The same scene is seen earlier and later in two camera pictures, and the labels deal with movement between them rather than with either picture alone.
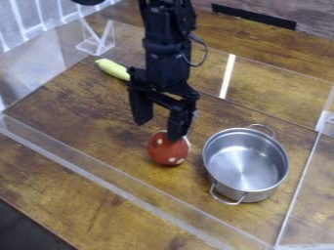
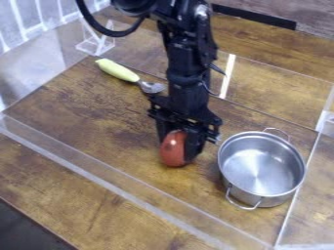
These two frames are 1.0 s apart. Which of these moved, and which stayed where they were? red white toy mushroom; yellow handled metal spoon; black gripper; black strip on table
Moved: black gripper; red white toy mushroom
Stayed: yellow handled metal spoon; black strip on table
